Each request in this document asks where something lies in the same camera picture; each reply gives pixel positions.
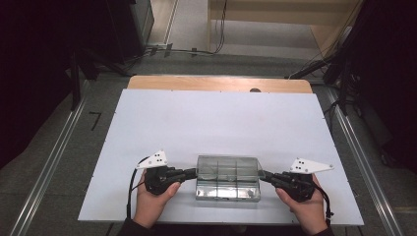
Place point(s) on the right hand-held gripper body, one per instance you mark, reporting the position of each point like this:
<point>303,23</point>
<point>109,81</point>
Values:
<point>296,187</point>

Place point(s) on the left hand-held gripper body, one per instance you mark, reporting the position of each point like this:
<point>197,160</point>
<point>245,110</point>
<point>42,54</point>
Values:
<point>159,178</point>

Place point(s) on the clear plastic compartment box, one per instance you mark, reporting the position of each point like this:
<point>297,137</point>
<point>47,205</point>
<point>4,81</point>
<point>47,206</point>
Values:
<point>226,193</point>

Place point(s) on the person's right hand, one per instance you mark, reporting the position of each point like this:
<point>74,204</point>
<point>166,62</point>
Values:
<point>308,213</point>

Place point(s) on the person's left hand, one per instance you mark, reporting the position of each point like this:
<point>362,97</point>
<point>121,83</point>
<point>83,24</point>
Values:
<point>150,206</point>

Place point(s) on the white table board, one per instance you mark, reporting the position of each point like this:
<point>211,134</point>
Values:
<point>196,124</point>

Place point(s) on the wooden table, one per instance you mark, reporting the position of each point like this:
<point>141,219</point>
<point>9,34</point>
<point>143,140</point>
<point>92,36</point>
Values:
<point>196,83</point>

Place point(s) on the black metal stand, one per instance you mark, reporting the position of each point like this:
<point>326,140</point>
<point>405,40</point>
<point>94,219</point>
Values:
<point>76,85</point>
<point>342,82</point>

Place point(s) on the dark curtain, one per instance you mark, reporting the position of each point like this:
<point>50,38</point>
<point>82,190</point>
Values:
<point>390,82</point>
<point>32,82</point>

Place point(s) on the grey cabinet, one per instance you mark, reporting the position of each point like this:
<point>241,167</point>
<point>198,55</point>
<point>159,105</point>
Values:
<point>144,23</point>

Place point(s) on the beige wooden shelf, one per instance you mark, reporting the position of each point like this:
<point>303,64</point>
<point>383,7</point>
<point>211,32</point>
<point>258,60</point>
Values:
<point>262,16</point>

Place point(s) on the metal floor rail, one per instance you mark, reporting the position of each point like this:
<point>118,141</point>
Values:
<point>49,164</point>
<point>360,157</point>

